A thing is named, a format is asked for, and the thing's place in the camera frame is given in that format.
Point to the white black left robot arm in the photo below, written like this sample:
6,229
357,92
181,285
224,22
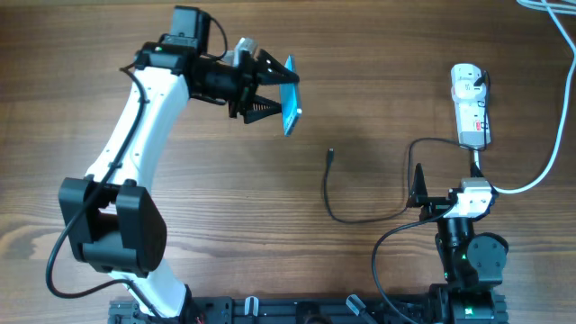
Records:
111,221

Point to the blue Galaxy smartphone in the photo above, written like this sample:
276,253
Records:
291,107

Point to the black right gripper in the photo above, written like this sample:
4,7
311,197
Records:
418,198

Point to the white power strip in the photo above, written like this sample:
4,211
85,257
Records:
472,118

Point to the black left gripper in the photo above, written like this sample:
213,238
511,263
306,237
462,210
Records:
248,85

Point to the white USB charger plug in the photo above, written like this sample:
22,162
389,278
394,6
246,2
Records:
468,90

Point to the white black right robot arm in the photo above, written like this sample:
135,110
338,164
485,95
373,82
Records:
473,263

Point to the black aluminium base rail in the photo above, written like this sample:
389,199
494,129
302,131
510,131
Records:
424,308

